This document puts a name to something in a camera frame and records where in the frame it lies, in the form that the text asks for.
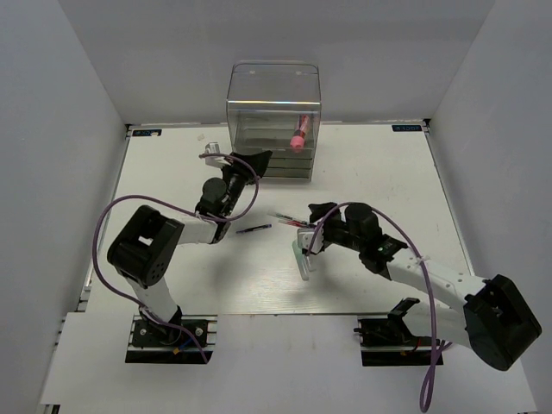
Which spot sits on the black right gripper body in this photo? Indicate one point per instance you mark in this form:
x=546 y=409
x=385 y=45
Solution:
x=337 y=231

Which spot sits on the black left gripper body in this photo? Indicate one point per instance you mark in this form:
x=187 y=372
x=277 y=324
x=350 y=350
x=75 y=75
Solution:
x=235 y=179

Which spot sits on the pink glue stick tube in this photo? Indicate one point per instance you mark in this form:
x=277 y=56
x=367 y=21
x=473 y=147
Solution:
x=301 y=131

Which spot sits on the clear organizer top lid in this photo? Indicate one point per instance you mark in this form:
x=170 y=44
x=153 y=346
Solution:
x=273 y=87

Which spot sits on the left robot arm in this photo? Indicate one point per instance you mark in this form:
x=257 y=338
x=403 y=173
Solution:
x=143 y=249

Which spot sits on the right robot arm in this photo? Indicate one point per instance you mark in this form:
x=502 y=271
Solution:
x=488 y=316

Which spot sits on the red clear pen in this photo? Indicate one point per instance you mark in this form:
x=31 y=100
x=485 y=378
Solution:
x=296 y=224

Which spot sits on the green clear pen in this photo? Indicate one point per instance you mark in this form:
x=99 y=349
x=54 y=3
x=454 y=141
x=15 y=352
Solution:
x=287 y=218

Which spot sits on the purple pen refill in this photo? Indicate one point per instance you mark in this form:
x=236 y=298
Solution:
x=254 y=229

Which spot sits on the green capped highlighter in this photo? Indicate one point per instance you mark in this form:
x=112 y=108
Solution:
x=302 y=262

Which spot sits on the clear acrylic drawer organizer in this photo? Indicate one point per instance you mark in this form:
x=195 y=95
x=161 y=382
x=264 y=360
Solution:
x=256 y=133

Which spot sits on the left corner blue label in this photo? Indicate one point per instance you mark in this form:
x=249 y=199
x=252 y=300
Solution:
x=146 y=132

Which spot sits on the corner blue label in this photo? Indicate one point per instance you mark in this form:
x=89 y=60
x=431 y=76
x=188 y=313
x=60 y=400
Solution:
x=406 y=128
x=146 y=132

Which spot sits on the right corner blue label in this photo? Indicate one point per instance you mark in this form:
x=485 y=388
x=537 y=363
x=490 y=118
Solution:
x=406 y=128

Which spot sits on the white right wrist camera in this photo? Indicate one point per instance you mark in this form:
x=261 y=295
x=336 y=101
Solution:
x=310 y=241

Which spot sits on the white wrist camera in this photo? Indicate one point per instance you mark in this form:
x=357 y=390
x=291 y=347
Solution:
x=212 y=156
x=310 y=241

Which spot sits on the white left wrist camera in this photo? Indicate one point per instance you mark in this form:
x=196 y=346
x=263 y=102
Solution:
x=212 y=156

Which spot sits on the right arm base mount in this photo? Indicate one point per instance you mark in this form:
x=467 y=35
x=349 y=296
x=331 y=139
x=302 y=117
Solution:
x=386 y=341

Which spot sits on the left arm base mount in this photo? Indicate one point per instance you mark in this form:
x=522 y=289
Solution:
x=145 y=345

